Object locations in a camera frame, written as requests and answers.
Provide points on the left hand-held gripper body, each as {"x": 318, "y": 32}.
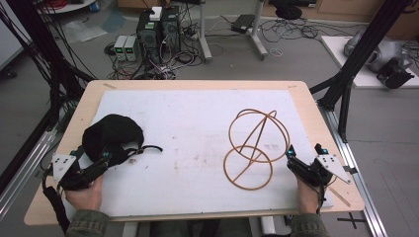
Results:
{"x": 67, "y": 173}

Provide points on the person's left hand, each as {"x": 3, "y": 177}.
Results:
{"x": 86, "y": 195}

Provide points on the black device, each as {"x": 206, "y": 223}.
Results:
{"x": 393, "y": 74}

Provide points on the white round table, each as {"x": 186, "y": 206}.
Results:
{"x": 66, "y": 6}

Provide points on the white board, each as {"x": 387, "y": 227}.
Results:
{"x": 339, "y": 49}

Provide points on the black round base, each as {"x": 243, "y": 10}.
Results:
{"x": 289, "y": 12}

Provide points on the aluminium rail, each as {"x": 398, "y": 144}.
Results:
{"x": 354, "y": 171}
{"x": 29, "y": 161}

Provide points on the wooden table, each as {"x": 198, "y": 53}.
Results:
{"x": 313, "y": 98}

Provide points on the wide black computer tower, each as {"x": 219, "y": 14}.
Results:
{"x": 148, "y": 36}

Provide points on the thin wooden stick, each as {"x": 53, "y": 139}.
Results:
{"x": 340, "y": 197}

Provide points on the black frame post with brace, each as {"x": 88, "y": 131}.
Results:
{"x": 362, "y": 49}

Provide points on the white box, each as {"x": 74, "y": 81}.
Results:
{"x": 155, "y": 13}

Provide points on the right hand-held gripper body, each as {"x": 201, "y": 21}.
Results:
{"x": 316, "y": 171}

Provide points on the person's right hand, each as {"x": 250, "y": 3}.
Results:
{"x": 307, "y": 197}

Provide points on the narrow black computer tower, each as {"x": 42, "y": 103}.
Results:
{"x": 171, "y": 29}

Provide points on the grey device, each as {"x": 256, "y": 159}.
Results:
{"x": 383, "y": 52}

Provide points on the clear plastic sheet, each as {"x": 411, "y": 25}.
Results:
{"x": 82, "y": 31}

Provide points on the white table leg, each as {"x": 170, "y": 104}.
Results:
{"x": 267, "y": 225}
{"x": 130, "y": 229}

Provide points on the white stand leg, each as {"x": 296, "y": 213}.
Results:
{"x": 257, "y": 36}
{"x": 204, "y": 36}

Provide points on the white foam mat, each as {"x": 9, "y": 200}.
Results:
{"x": 194, "y": 131}

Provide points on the black cap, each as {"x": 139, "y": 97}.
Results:
{"x": 110, "y": 136}

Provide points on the flat black box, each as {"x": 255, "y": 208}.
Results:
{"x": 243, "y": 23}

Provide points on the grey power supply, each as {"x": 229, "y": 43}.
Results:
{"x": 131, "y": 48}
{"x": 120, "y": 47}

